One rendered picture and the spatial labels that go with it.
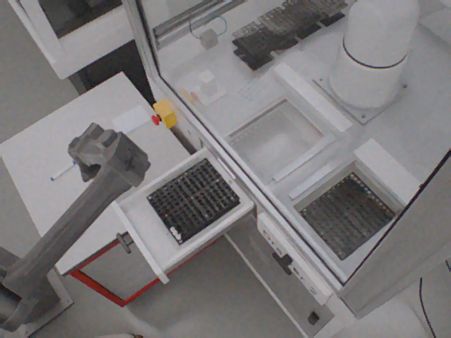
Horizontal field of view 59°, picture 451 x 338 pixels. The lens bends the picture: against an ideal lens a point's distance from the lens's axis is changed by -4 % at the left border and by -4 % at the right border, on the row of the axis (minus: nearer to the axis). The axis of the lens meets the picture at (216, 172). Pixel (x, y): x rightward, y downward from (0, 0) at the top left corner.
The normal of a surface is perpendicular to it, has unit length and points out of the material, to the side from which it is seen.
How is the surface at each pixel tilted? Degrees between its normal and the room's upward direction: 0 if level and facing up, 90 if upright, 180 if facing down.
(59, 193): 0
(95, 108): 0
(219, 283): 0
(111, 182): 50
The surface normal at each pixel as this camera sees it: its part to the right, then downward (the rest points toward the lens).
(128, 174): 0.33, 0.26
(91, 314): -0.09, -0.47
